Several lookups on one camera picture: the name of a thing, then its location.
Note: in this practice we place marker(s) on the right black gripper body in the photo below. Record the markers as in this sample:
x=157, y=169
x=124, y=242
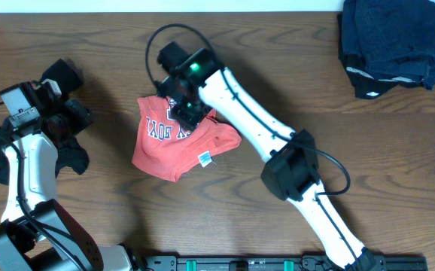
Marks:
x=190, y=112

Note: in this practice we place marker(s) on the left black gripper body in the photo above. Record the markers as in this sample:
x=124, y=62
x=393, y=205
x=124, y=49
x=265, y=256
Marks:
x=69, y=122

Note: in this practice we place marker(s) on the red orange t-shirt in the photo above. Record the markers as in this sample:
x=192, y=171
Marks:
x=164, y=149

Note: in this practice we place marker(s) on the black t-shirt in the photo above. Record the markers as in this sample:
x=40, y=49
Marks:
x=67, y=150

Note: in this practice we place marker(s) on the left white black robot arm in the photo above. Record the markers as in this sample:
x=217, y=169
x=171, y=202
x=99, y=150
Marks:
x=36, y=232

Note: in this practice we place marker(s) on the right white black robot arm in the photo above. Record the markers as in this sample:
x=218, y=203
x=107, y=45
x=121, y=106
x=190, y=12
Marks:
x=291, y=159

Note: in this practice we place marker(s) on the folded black garment white print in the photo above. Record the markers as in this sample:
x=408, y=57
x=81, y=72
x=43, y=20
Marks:
x=365, y=85

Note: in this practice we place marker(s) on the folded navy blue garment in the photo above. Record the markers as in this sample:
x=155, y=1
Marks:
x=396, y=38

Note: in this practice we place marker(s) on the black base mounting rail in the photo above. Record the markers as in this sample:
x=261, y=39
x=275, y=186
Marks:
x=304, y=263

